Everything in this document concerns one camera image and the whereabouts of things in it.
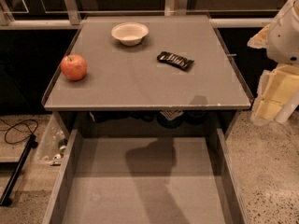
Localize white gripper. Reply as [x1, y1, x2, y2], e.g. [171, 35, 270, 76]
[250, 63, 299, 125]

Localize open grey top drawer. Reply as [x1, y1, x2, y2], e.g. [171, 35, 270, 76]
[42, 129, 251, 224]

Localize metal railing frame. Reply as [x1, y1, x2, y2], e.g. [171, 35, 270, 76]
[0, 0, 287, 29]

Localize white paper bowl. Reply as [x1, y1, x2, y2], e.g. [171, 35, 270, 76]
[111, 22, 149, 46]

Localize black rxbar chocolate wrapper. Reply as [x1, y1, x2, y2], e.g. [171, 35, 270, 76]
[157, 51, 194, 71]

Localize red apple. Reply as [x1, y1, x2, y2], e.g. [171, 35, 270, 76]
[60, 54, 87, 81]

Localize black metal floor bar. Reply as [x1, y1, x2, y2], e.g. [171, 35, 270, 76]
[0, 134, 38, 206]

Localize black cable on floor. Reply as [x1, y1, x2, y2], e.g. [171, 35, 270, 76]
[0, 118, 39, 146]

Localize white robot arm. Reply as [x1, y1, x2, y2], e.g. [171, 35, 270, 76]
[248, 0, 299, 126]

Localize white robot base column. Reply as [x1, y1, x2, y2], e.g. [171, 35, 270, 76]
[275, 91, 299, 123]

